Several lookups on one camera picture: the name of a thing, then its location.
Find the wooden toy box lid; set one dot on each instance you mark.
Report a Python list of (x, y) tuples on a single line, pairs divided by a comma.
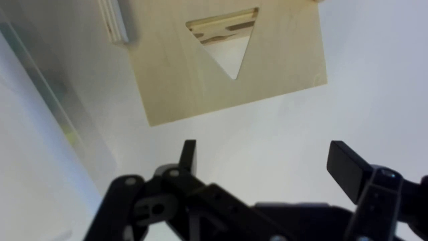
[(179, 72)]

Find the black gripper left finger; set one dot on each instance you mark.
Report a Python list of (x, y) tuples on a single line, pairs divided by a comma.
[(148, 209)]

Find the wooden shape sorter box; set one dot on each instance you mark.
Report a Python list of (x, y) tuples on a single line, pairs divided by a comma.
[(117, 22)]

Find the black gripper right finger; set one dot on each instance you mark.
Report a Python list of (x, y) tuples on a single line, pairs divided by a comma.
[(383, 201)]

